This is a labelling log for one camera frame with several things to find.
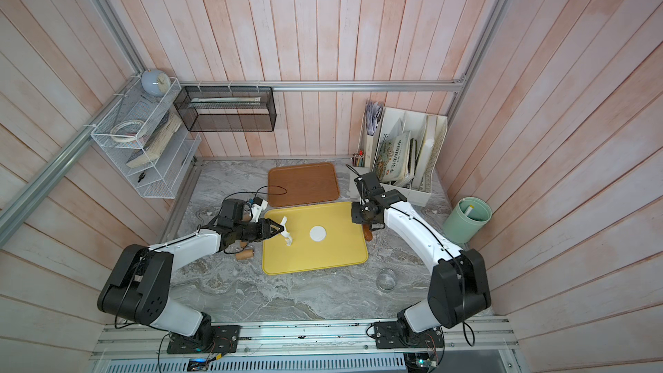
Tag white dough piece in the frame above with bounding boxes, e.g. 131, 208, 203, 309
309, 226, 326, 243

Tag white wire wall shelf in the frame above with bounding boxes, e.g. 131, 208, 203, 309
92, 77, 201, 200

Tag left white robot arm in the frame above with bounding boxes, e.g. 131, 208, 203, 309
97, 197, 292, 345

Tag small blue globe clock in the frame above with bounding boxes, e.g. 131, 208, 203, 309
141, 69, 172, 98

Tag white dough trimming strip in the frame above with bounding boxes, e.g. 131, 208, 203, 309
280, 217, 293, 246

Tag black mesh wall basket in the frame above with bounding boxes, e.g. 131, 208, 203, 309
174, 85, 277, 132

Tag yellow plastic tray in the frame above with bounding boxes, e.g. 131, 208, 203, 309
262, 201, 369, 276

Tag green plastic cup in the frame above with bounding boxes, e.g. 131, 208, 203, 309
442, 197, 492, 243

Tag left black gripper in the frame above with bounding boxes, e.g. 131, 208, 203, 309
233, 218, 284, 242

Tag book on wire shelf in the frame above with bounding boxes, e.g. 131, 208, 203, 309
126, 112, 182, 169

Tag brown plastic tray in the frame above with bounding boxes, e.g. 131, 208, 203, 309
268, 162, 340, 208

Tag illustrated picture book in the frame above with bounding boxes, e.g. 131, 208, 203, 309
374, 131, 412, 183

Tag wooden dough roller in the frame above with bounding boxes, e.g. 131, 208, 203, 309
235, 249, 255, 261

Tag pens in organizer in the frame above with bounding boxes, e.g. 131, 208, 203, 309
352, 150, 365, 168

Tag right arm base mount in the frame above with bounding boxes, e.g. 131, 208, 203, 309
371, 310, 445, 350

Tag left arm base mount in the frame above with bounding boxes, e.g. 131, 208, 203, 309
167, 313, 241, 355

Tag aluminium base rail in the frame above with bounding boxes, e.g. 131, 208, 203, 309
87, 316, 528, 372

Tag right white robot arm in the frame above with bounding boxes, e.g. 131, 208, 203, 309
352, 172, 492, 336

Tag clear glass bowl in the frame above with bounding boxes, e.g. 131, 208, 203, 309
376, 268, 398, 292

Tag white desk file organizer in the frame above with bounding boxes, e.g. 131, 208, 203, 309
352, 101, 448, 207

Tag metal dough scraper wooden handle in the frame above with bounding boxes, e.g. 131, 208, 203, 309
362, 224, 373, 242

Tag white tape roll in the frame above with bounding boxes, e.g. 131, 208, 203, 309
110, 119, 146, 143

